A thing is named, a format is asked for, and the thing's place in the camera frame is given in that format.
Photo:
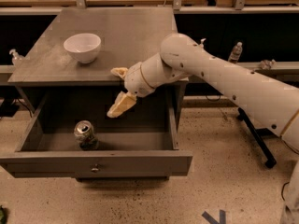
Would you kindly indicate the crumpled clear plastic wrap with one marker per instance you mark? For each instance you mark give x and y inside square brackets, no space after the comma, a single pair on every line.
[267,64]

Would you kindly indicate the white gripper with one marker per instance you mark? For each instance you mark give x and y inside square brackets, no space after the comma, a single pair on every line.
[135,79]

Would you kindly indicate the clear plastic water bottle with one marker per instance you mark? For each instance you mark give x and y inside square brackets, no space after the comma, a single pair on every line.
[235,53]

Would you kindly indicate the clear pump sanitizer bottle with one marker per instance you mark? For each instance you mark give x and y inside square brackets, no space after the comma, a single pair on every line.
[16,57]

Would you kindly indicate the black wheeled stand base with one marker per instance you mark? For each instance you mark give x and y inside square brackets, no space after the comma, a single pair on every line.
[258,135]

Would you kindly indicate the grey open top drawer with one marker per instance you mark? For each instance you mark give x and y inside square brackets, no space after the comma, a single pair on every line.
[141,143]

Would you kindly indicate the white pump lotion bottle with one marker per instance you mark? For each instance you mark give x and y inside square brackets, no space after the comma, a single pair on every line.
[202,42]

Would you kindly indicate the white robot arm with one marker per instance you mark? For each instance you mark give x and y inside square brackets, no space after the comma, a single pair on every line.
[271,102]

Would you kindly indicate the white ceramic bowl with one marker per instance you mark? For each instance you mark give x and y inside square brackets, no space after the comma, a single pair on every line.
[84,48]

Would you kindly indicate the crushed 7up soda can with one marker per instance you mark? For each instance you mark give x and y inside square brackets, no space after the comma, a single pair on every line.
[84,135]

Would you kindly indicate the grey cabinet with counter top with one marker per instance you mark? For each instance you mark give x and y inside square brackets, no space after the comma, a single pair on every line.
[128,35]

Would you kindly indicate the round metal drawer knob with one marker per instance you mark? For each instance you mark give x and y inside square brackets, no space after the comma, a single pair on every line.
[95,169]

